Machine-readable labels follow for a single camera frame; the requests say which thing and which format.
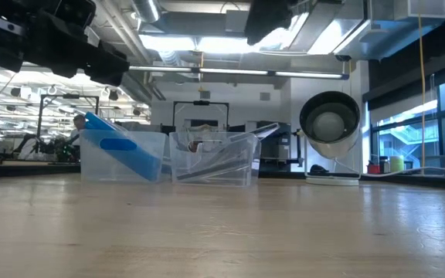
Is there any green container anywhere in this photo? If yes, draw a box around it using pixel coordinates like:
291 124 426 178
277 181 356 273
389 154 406 174

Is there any clear plastic bin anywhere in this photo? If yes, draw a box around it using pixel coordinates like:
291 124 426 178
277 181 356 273
78 128 168 185
168 131 263 188

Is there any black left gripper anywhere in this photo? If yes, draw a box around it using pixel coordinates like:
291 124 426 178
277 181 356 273
0 0 131 87

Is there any white lamp cable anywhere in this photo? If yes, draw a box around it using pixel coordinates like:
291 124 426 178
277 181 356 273
332 158 445 179

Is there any person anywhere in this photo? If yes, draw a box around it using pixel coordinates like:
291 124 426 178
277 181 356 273
69 114 89 158

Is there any white desk lamp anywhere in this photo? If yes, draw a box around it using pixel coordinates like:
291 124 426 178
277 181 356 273
298 90 362 188

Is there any clear jewel case black tray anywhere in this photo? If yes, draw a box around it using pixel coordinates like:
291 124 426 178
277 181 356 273
175 152 253 182
206 122 281 163

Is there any yellow hanging cable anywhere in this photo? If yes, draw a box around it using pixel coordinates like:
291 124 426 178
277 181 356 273
416 0 429 167

